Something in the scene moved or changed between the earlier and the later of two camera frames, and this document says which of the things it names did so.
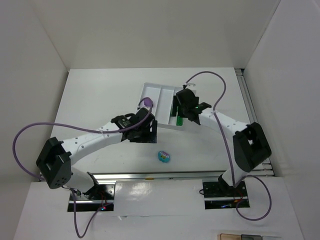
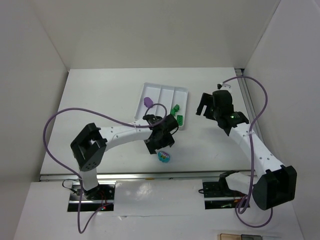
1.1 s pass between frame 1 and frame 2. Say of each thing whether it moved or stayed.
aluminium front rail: stayed
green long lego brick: stayed
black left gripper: moved
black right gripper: moved
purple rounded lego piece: stayed
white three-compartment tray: stayed
